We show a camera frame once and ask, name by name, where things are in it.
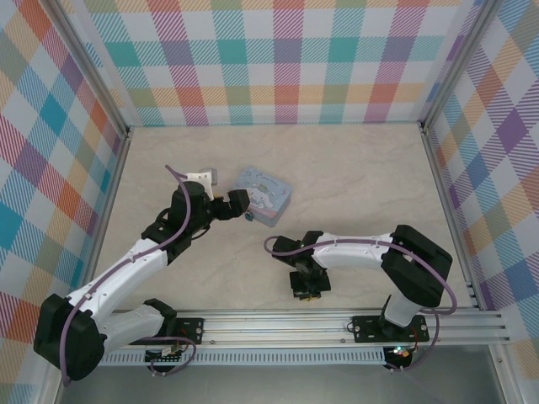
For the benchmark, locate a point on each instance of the small controller circuit board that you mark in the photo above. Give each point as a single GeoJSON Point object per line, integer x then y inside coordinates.
{"type": "Point", "coordinates": [400, 352]}
{"type": "Point", "coordinates": [164, 357]}

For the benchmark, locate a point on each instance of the grey metal base panel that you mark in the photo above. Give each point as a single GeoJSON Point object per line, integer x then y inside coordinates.
{"type": "Point", "coordinates": [273, 387]}

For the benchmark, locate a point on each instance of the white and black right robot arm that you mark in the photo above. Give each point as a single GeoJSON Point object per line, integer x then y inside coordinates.
{"type": "Point", "coordinates": [358, 252]}

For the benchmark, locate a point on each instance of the wide aluminium base rail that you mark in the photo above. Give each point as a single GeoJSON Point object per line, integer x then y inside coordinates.
{"type": "Point", "coordinates": [273, 328]}

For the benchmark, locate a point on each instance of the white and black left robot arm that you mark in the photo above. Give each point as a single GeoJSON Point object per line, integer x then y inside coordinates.
{"type": "Point", "coordinates": [126, 273]}

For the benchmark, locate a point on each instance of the aluminium side rail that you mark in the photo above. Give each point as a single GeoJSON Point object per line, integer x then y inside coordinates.
{"type": "Point", "coordinates": [104, 219]}
{"type": "Point", "coordinates": [449, 210]}

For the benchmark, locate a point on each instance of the blue cartoon tin box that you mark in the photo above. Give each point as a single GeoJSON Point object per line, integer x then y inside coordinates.
{"type": "Point", "coordinates": [267, 193]}

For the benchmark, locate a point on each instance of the aluminium corner post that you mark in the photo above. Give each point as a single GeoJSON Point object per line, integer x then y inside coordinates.
{"type": "Point", "coordinates": [90, 63]}
{"type": "Point", "coordinates": [456, 63]}

